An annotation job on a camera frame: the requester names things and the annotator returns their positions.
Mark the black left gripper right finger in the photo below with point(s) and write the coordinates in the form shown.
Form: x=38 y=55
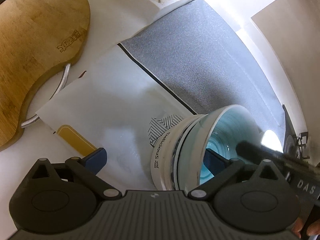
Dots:
x=222 y=170

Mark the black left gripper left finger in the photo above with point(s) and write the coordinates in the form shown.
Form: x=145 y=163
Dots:
x=86 y=169

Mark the teal glazed bowl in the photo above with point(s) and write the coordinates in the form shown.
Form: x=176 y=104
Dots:
x=178 y=154

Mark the person's hand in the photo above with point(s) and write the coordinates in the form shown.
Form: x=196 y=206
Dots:
x=312 y=230

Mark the white printed paper sheet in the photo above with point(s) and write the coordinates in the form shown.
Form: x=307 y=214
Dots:
x=119 y=106

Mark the grey drying mat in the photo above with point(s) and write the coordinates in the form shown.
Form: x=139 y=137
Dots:
x=199 y=57

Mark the wooden cutting board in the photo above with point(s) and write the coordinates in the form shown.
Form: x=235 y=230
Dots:
x=39 y=38

